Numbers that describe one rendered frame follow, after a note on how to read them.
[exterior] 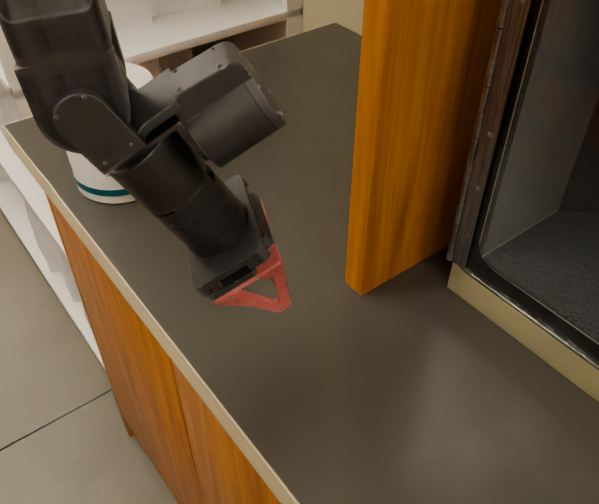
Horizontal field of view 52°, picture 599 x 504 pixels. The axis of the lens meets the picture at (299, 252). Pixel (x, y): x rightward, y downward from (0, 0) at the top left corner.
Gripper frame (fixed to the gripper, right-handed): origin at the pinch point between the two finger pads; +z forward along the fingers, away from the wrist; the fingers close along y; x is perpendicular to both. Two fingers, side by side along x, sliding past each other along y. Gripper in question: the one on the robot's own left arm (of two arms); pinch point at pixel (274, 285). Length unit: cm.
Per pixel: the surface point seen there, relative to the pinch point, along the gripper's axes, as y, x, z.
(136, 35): 93, 16, 7
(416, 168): 9.6, -16.9, 5.5
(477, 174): 4.3, -21.4, 5.4
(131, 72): 39.8, 7.4, -8.1
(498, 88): 4.3, -26.0, -2.4
